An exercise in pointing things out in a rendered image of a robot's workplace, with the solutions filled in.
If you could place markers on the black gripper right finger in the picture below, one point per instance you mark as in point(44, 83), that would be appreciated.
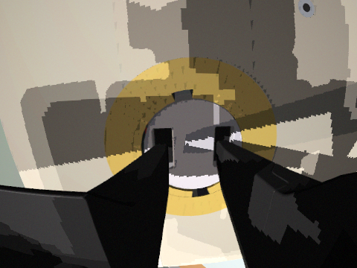
point(282, 219)

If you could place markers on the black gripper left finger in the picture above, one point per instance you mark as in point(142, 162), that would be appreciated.
point(118, 224)

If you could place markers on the white cylinder with two dark slots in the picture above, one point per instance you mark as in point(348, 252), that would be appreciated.
point(191, 127)

